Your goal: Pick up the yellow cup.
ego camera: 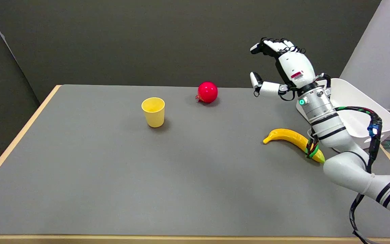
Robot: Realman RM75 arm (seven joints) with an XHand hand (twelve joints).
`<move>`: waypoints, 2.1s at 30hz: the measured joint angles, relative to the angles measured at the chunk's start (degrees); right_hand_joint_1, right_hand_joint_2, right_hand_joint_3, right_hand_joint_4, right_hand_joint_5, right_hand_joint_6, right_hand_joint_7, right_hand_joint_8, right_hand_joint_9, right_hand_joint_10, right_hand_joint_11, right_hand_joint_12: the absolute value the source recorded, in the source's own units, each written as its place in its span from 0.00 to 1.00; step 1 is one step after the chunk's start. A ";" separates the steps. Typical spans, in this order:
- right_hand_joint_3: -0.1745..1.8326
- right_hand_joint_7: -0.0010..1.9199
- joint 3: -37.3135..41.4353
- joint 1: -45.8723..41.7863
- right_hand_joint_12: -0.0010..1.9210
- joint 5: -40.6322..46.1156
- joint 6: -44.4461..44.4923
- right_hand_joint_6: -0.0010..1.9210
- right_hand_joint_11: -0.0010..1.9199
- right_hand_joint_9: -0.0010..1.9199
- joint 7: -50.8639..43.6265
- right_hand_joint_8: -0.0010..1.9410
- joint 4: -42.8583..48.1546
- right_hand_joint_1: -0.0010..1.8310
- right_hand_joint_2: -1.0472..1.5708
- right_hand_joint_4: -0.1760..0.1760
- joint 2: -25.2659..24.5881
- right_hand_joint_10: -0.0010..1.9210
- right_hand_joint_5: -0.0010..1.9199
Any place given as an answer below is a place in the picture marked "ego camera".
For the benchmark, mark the yellow banana toy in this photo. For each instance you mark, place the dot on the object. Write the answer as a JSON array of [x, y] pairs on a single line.
[[291, 137]]

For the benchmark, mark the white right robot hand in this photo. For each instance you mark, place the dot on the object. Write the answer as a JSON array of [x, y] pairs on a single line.
[[295, 66]]

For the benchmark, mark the yellow plastic cup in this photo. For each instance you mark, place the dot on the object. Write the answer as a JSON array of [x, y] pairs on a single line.
[[153, 112]]

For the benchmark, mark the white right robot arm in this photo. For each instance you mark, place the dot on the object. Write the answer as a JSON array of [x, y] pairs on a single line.
[[342, 145]]

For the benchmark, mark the white plastic bin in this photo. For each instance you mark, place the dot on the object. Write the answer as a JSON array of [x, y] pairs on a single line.
[[357, 108]]

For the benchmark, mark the red pomegranate toy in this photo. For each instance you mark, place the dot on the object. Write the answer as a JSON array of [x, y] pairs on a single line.
[[207, 92]]

